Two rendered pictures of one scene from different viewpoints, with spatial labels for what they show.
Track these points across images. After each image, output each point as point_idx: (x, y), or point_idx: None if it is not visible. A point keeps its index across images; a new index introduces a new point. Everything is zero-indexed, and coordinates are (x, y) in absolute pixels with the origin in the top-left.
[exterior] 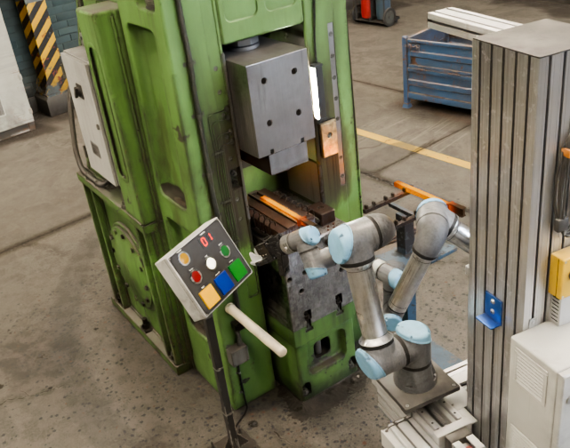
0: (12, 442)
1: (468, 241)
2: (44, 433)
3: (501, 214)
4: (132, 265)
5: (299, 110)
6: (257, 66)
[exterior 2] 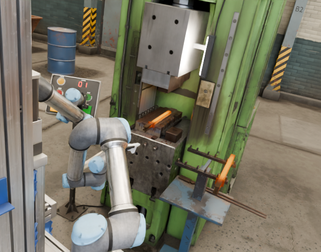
0: (60, 145)
1: (107, 163)
2: (67, 151)
3: None
4: None
5: (172, 51)
6: (152, 5)
